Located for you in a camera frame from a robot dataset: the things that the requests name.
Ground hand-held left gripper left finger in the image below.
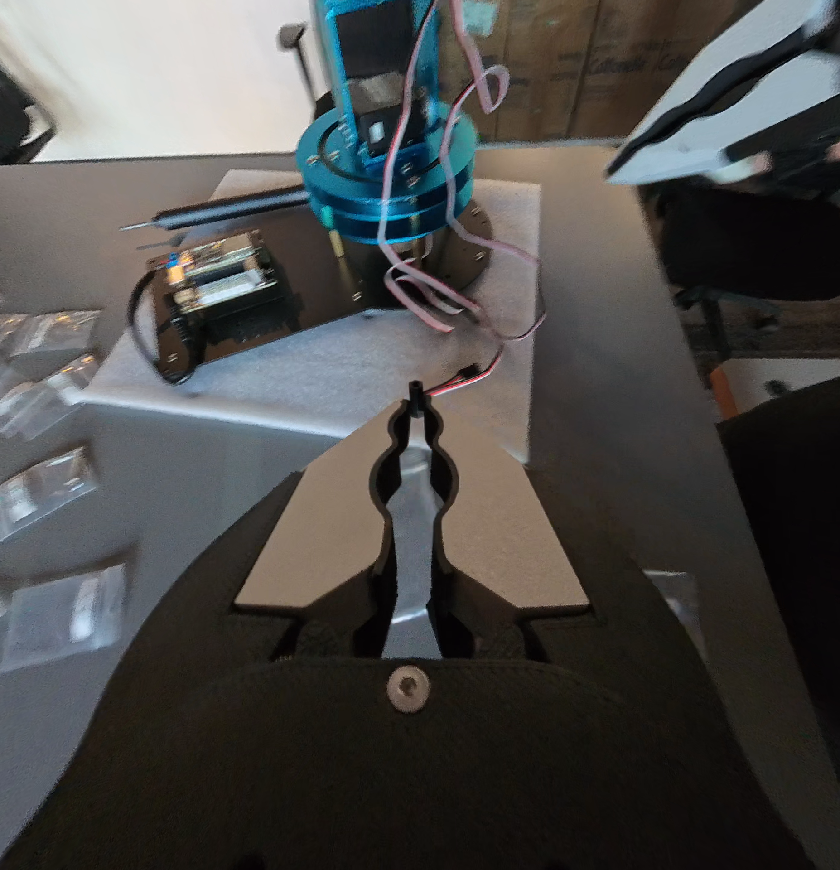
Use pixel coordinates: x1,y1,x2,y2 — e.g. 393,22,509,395
234,400,414,640

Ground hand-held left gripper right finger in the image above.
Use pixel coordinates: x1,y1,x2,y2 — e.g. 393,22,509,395
420,401,592,640

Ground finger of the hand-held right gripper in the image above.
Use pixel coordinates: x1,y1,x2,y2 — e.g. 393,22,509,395
605,53,840,183
626,0,830,141

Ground red white black servo cable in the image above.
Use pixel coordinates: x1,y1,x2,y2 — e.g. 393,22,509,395
382,0,485,334
408,0,546,417

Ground blue toy robot arm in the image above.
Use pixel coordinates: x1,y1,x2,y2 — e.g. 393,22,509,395
124,0,496,385

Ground black electric screwdriver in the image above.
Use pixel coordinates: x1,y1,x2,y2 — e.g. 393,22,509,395
120,187,312,232

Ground dark grey desk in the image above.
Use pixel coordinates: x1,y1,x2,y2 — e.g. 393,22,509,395
0,146,840,870

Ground black office chair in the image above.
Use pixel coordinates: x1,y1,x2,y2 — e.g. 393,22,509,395
654,184,840,361

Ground white foam mat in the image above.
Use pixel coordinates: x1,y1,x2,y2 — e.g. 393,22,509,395
73,169,543,466

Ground group of small parts bags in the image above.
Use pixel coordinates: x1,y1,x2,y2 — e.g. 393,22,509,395
0,279,132,674

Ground black power cable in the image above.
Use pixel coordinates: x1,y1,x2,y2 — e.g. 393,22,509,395
126,275,203,387

